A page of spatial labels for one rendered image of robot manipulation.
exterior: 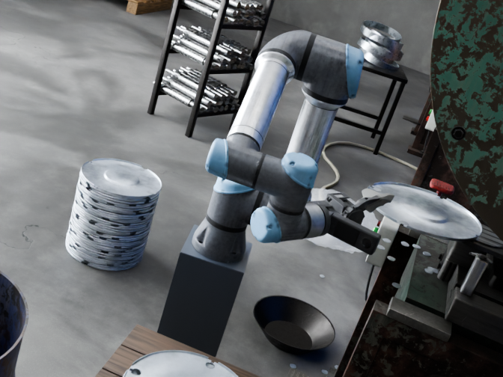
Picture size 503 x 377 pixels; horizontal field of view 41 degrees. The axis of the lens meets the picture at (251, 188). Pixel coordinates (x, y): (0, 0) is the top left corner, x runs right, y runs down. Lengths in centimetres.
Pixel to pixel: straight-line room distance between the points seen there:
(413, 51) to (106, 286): 637
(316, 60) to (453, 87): 52
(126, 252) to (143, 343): 88
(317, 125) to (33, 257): 124
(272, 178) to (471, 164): 39
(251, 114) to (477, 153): 49
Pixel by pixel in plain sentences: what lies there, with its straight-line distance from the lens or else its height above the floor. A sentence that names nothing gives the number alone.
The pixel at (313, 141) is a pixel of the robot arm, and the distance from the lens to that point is 168.
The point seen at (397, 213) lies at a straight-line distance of 163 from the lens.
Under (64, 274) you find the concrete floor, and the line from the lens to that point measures 244.
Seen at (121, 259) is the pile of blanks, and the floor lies 5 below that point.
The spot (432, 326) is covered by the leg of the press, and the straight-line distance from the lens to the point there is 153.
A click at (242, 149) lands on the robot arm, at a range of 135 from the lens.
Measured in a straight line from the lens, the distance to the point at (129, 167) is 257.
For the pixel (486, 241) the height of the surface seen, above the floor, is 78.
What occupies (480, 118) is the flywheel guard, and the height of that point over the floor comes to 113.
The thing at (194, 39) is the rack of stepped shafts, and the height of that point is 51.
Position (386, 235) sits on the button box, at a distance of 196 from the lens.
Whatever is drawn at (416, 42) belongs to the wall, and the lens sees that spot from 828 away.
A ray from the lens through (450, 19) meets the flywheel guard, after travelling 114.
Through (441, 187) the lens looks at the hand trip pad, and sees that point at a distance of 200.
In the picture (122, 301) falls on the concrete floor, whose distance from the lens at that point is 236.
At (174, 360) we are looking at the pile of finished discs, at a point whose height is 37.
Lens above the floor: 136
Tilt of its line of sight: 23 degrees down
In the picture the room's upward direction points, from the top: 18 degrees clockwise
